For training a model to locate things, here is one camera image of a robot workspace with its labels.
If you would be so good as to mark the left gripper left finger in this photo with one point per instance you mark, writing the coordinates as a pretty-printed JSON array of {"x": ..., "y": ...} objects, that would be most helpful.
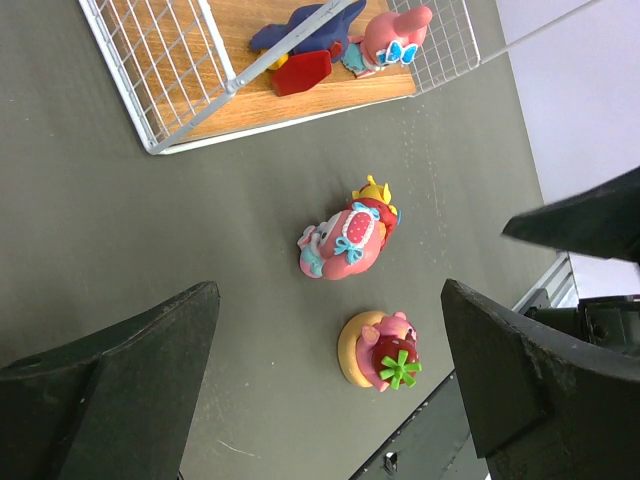
[{"x": 116, "y": 404}]

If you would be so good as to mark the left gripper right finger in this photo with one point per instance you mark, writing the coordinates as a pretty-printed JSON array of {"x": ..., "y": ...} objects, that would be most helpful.
[{"x": 540, "y": 404}]

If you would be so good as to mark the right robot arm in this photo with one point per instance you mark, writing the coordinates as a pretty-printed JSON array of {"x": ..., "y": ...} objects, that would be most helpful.
[{"x": 599, "y": 230}]

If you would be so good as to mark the pink melody toy on shelf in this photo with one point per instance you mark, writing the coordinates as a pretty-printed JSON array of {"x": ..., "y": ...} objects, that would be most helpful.
[{"x": 389, "y": 39}]

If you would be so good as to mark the blue stitch toy figure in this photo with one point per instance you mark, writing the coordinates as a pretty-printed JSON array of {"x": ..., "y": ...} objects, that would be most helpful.
[{"x": 311, "y": 60}]

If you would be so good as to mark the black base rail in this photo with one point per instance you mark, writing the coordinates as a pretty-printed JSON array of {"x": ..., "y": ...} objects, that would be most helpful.
[{"x": 426, "y": 443}]

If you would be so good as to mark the white wire wooden shelf rack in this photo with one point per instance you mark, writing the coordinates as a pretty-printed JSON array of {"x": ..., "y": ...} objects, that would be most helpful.
[{"x": 195, "y": 73}]

